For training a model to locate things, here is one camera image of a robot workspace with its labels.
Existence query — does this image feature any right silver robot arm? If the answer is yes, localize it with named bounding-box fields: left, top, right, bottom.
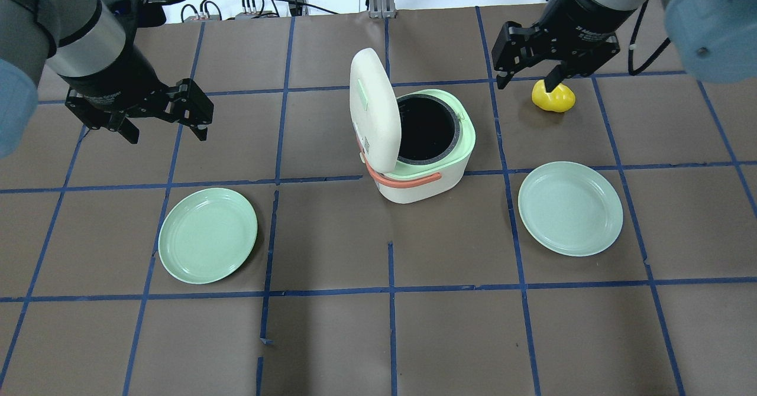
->
left=490, top=0, right=756, bottom=92

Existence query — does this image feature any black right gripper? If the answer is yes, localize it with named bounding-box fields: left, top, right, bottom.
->
left=491, top=21, right=621, bottom=93

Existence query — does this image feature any white and green rice cooker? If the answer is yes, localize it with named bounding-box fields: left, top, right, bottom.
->
left=349, top=48, right=476, bottom=205

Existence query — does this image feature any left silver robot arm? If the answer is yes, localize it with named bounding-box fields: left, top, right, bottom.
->
left=2, top=0, right=214, bottom=157

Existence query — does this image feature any light green plate left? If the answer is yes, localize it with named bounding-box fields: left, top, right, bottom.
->
left=157, top=187, right=258, bottom=285

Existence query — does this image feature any light green plate right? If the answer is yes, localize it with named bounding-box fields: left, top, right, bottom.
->
left=518, top=161, right=624, bottom=258

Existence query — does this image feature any light green plate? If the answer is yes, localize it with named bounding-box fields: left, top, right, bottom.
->
left=518, top=161, right=624, bottom=258
left=157, top=187, right=258, bottom=285

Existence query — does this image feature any yellow toy bell pepper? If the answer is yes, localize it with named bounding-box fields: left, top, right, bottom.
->
left=532, top=79, right=577, bottom=113

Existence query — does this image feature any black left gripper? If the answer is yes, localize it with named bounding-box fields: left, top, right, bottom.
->
left=65, top=78, right=214, bottom=144

